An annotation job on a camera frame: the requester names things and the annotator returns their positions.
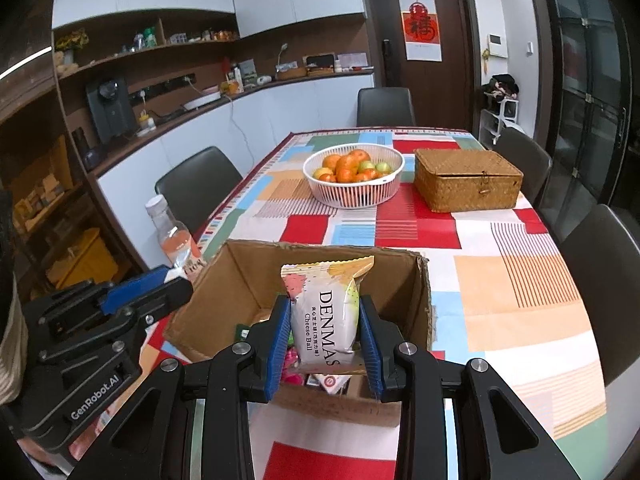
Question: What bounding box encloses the white Denmas cheese ball packet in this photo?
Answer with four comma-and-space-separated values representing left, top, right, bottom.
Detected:
280, 256, 374, 375

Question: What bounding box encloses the Lotso strawberry bear snack pack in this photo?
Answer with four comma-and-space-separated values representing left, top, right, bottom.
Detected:
305, 374, 352, 396

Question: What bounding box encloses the dark green snack packet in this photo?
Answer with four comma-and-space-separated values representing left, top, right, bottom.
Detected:
234, 324, 250, 342

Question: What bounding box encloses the pink drink plastic bottle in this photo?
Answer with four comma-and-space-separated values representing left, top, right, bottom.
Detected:
145, 194, 206, 282

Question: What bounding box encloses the brown cardboard box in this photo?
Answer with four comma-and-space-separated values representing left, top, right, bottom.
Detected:
165, 240, 434, 427

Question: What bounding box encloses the pink striped snack packet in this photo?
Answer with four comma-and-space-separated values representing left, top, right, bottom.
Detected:
281, 347, 306, 386

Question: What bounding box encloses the wooden shelf cabinet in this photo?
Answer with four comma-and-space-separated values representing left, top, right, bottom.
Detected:
1, 87, 140, 301

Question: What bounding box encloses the dark grey chair left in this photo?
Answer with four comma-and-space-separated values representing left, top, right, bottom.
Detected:
155, 146, 242, 234

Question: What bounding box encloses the dark grey chair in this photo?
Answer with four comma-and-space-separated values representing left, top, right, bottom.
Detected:
155, 146, 242, 234
357, 87, 416, 128
560, 204, 639, 385
495, 127, 552, 208

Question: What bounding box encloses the white fruit basket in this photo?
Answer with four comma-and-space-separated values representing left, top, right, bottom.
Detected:
303, 143, 405, 209

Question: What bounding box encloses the colourful patchwork tablecloth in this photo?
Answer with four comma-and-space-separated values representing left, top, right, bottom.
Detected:
64, 126, 610, 480

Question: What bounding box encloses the oranges and apples pile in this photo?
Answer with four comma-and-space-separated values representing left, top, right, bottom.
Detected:
311, 150, 393, 183

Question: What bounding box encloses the white curved counter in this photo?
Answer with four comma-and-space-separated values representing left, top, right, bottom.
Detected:
96, 73, 374, 270

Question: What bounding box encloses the black coffee machine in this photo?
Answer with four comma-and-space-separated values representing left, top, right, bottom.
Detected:
86, 77, 138, 145

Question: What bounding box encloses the woven wicker lidded box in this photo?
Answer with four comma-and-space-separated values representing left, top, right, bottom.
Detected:
413, 148, 524, 212

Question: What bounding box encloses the dark grey chair right far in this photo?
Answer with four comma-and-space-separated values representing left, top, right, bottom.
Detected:
495, 127, 552, 208

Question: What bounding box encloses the dark grey chair right near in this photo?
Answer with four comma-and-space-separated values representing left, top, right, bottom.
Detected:
560, 204, 639, 385

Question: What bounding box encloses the dark brown door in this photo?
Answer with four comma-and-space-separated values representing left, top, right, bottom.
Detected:
364, 0, 482, 133

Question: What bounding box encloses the red fu calendar poster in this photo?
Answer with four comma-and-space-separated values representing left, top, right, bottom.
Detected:
398, 0, 442, 63

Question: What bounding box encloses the black glass cabinet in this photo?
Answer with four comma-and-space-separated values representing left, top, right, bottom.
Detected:
539, 0, 632, 242

